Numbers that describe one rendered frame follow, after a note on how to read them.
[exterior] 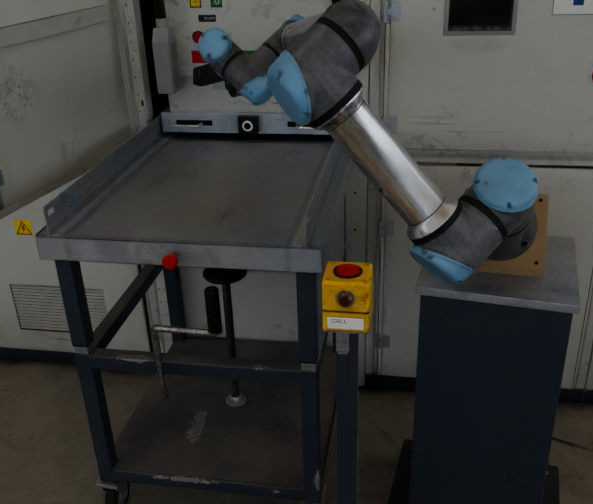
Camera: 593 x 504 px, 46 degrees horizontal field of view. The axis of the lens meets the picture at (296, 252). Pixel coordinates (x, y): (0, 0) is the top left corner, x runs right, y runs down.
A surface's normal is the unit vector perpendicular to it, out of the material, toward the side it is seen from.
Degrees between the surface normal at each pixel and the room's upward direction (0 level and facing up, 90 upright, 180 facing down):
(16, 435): 0
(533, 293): 0
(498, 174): 37
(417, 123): 90
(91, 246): 90
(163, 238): 0
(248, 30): 90
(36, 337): 90
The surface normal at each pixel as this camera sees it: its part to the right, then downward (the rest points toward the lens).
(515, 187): -0.12, -0.44
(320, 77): 0.26, 0.18
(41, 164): 0.93, 0.13
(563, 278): -0.04, -0.90
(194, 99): -0.17, 0.44
